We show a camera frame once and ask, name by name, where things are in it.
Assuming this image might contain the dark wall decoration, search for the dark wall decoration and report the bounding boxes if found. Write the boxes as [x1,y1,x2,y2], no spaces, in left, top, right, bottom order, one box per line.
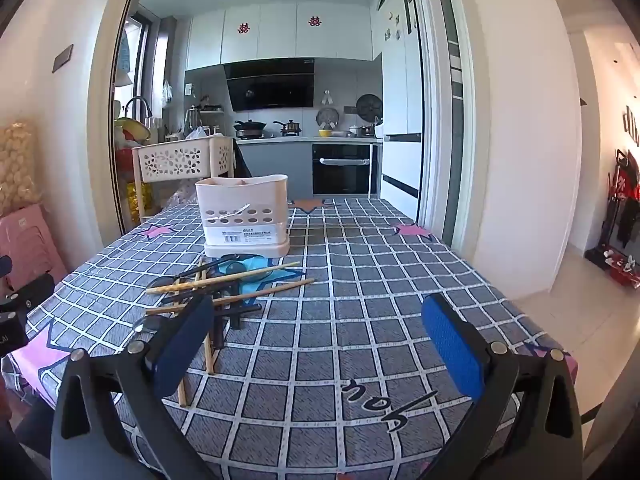
[621,104,640,147]

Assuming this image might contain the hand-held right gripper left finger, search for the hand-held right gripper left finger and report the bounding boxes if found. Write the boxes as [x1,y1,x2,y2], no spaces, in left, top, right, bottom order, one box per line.
[50,294,216,480]

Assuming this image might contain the cream perforated basket trolley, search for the cream perforated basket trolley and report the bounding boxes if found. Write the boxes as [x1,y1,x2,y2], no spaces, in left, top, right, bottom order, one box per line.
[131,136,236,223]

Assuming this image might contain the red items on floor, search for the red items on floor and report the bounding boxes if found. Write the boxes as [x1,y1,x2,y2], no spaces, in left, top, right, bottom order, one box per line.
[584,246,640,288]

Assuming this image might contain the grey checked star tablecloth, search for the grey checked star tablecloth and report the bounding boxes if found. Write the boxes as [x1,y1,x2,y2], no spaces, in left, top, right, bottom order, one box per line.
[0,197,581,480]

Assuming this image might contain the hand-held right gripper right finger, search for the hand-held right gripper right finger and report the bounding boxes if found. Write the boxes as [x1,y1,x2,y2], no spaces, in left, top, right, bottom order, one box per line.
[420,293,584,480]

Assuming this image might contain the bag of beige balls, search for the bag of beige balls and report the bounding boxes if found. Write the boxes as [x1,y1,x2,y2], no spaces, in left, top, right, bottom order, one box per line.
[0,120,44,217]

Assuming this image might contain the round black hanging pan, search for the round black hanging pan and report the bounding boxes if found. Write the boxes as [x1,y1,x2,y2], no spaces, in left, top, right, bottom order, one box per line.
[355,93,384,122]

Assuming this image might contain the white plastic utensil holder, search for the white plastic utensil holder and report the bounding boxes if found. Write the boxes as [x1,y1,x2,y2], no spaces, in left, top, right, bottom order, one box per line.
[195,174,291,260]

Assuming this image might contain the black built-in oven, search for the black built-in oven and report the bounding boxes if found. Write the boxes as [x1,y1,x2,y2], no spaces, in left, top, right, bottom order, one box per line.
[312,143,371,196]

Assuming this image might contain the group of fridge magnets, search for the group of fridge magnets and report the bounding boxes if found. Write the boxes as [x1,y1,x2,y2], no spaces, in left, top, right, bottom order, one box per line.
[383,0,419,44]

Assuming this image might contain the pink cardboard box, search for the pink cardboard box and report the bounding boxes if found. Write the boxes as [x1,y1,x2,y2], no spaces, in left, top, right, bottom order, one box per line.
[0,204,67,283]

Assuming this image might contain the gold foil packet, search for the gold foil packet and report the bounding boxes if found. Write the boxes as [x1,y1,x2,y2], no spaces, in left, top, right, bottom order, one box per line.
[124,180,152,222]

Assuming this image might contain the black wok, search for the black wok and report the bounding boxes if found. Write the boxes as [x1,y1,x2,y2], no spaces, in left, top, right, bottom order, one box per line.
[233,119,267,139]

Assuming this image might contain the grey wall switch panel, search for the grey wall switch panel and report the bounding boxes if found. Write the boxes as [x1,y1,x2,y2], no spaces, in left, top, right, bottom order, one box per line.
[52,43,75,72]

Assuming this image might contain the hanging dark and red clothes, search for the hanging dark and red clothes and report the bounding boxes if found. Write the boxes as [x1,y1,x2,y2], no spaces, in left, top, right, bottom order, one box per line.
[606,149,640,247]

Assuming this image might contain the white refrigerator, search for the white refrigerator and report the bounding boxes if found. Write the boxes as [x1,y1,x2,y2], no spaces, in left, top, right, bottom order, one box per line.
[381,0,425,222]

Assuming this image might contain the black range hood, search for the black range hood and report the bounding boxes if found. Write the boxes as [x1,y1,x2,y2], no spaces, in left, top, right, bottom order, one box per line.
[223,59,315,112]

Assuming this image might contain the kitchen sink faucet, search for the kitchen sink faucet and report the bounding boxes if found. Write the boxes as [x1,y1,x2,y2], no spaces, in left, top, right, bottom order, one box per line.
[123,97,154,122]

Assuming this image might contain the white upper kitchen cabinets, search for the white upper kitchen cabinets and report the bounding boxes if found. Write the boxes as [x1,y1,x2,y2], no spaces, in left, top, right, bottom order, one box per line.
[185,2,374,72]

